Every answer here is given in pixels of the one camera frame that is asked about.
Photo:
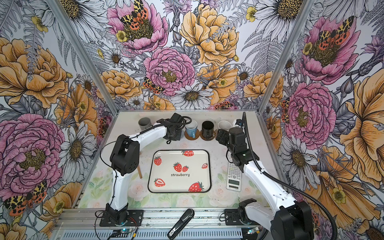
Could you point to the plain brown wooden coaster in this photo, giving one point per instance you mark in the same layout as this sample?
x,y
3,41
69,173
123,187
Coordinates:
x,y
197,135

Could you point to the white calculator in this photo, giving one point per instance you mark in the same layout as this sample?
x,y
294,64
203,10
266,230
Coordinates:
x,y
234,178

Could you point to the white strawberry tray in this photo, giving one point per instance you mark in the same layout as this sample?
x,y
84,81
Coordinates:
x,y
180,171

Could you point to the small wooden mallet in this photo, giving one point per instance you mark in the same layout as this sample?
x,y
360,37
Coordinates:
x,y
139,169

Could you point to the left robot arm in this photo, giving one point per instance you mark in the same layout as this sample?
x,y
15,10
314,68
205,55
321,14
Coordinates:
x,y
125,158

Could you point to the grey mug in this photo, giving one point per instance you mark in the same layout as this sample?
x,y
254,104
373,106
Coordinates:
x,y
145,123

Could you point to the black stapler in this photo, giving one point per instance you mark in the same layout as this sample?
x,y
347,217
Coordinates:
x,y
187,216

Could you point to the white mug blue handle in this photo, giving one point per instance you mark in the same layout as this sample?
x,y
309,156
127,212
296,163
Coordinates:
x,y
191,128

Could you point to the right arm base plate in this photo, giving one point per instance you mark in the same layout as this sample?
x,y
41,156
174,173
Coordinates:
x,y
232,217

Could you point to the black mug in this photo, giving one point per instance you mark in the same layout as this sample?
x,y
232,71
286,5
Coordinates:
x,y
207,130

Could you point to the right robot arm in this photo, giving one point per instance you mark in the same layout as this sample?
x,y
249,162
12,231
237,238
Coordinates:
x,y
285,218

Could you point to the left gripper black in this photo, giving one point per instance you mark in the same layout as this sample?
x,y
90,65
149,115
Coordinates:
x,y
177,137

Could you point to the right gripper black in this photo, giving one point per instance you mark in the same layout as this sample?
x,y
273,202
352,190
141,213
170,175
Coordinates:
x,y
222,136

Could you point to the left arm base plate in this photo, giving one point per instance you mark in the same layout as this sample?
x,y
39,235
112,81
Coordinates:
x,y
132,217

